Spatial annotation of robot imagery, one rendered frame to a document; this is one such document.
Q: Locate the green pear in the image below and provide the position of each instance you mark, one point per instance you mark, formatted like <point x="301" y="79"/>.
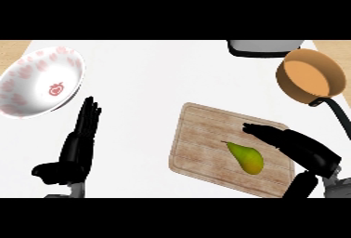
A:
<point x="250" y="158"/>

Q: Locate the grey and black appliance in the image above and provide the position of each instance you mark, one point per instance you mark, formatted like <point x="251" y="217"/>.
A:
<point x="264" y="48"/>

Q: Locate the white bowl with pink print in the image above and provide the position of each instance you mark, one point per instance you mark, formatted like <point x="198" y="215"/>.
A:
<point x="40" y="81"/>

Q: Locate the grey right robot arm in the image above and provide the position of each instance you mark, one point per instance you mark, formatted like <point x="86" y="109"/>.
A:
<point x="338" y="186"/>

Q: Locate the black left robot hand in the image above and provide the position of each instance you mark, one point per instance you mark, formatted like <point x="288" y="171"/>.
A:
<point x="77" y="148"/>

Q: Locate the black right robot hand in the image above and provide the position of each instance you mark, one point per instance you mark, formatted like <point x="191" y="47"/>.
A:
<point x="301" y="148"/>

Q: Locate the wooden cutting board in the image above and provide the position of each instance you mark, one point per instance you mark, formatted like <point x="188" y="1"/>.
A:
<point x="219" y="145"/>

